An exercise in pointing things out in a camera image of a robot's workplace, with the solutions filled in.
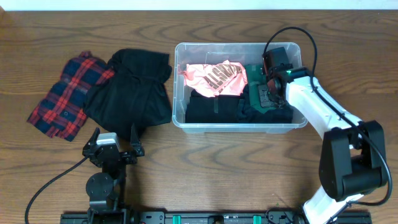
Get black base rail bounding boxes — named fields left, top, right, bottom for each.
left=60, top=210, right=373, bottom=224

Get pink printed shirt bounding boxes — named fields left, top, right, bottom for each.
left=182, top=60, right=248, bottom=98

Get red navy plaid shirt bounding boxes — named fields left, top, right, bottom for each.
left=27, top=51, right=115, bottom=142

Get clear plastic storage bin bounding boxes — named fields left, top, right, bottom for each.
left=172, top=42, right=308, bottom=134

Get black taped cloth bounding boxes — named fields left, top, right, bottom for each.
left=185, top=90, right=241, bottom=123

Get green taped cloth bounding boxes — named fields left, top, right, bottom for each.
left=244, top=65, right=275, bottom=114

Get navy cloth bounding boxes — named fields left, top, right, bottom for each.
left=236, top=85, right=294, bottom=124

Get large black garment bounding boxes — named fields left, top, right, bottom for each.
left=83, top=49, right=172, bottom=141

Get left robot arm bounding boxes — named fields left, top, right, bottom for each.
left=82, top=126, right=145, bottom=224

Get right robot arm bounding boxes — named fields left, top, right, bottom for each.
left=262, top=47, right=392, bottom=223

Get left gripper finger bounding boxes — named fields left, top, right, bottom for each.
left=130, top=124, right=142, bottom=152
left=88, top=128, right=100, bottom=146

